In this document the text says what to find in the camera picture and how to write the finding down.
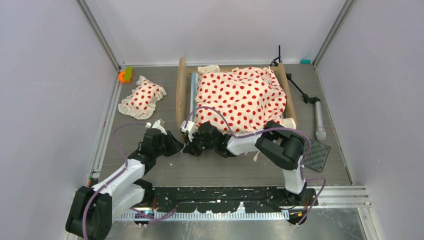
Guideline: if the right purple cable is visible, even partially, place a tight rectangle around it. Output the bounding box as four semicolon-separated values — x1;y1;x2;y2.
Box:
182;106;327;216

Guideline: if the strawberry print small pillow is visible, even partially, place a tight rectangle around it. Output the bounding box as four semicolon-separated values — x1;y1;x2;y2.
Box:
118;75;167;120

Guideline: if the blue striped mattress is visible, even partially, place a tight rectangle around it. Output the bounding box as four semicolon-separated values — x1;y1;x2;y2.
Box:
188;72;199;114

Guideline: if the orange green toy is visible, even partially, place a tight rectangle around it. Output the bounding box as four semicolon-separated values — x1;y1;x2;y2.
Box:
118;66;134;84

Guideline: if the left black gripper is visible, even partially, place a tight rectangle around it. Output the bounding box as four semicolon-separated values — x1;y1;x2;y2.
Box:
153;131;185;158

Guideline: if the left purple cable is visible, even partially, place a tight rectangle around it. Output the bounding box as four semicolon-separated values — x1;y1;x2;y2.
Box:
79;123;157;240

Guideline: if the teal small block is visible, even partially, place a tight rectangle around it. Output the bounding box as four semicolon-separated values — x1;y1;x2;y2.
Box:
300;59;312;65

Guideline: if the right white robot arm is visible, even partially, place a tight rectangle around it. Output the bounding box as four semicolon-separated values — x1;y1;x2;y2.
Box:
180;120;312;205

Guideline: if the wooden pet bed frame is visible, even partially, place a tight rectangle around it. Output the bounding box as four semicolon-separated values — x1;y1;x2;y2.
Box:
176;57;298;135

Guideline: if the black tripod stand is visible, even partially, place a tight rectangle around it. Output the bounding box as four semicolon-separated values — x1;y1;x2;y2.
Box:
268;45;328;142

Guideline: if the black perforated pad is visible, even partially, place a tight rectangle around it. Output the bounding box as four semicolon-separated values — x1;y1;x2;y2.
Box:
304;140;331;173

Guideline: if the purple cable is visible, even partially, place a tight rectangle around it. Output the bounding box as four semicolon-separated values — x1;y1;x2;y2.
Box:
79;123;157;240
182;106;327;216

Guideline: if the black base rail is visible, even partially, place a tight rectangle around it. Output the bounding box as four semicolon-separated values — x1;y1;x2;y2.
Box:
69;185;372;223

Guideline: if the strawberry print ruffled blanket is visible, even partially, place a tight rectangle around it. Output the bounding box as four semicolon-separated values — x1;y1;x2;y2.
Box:
190;65;289;160

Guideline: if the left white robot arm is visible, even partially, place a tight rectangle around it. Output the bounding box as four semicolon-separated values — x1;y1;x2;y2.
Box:
65;119;184;240

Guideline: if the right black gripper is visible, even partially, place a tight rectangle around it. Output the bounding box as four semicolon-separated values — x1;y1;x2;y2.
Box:
183;130;217;158

